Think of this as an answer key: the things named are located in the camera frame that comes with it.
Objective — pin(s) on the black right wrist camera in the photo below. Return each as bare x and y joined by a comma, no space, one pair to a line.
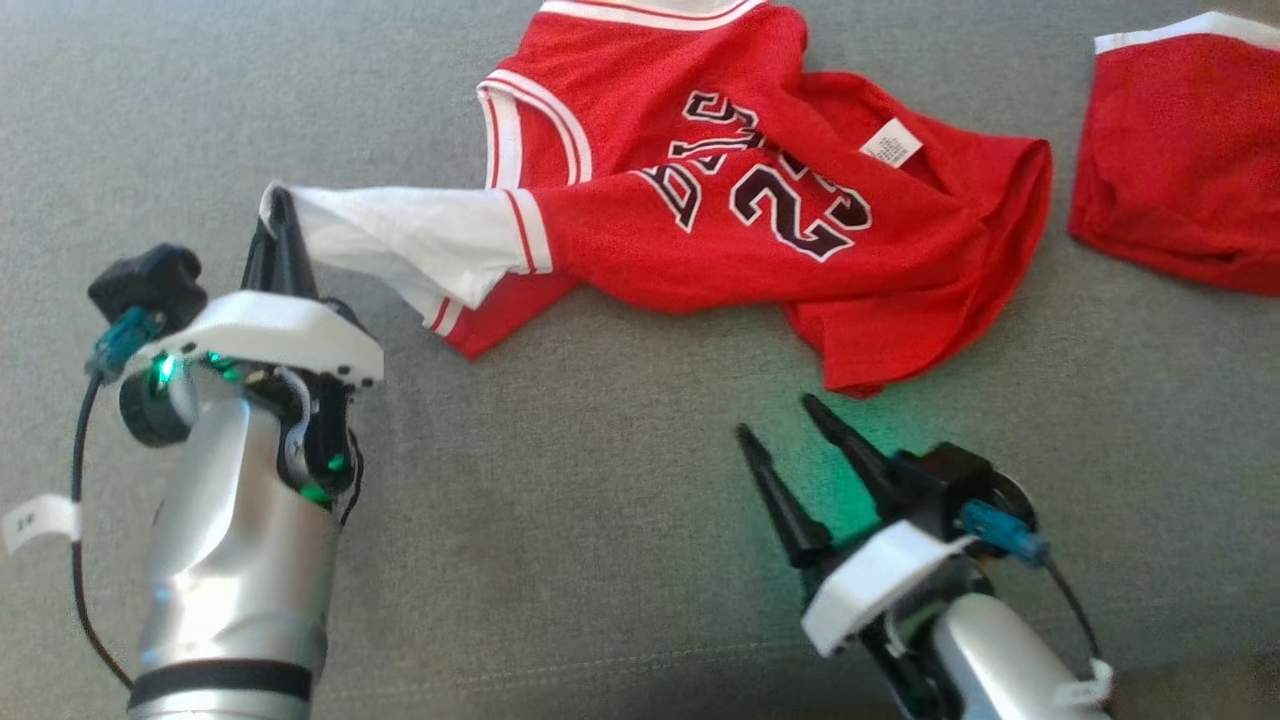
945,485

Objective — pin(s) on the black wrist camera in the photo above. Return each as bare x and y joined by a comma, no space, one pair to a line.
150,285
945,485

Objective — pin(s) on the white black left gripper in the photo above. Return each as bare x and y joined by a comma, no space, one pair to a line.
270,325

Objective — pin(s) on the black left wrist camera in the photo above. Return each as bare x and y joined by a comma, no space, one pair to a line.
150,285

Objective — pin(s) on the red shorts white trim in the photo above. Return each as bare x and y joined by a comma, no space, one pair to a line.
1180,160

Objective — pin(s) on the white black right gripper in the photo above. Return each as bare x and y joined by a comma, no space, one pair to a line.
880,580

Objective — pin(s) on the red basketball jersey white sleeves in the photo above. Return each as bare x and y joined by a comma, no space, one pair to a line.
620,240

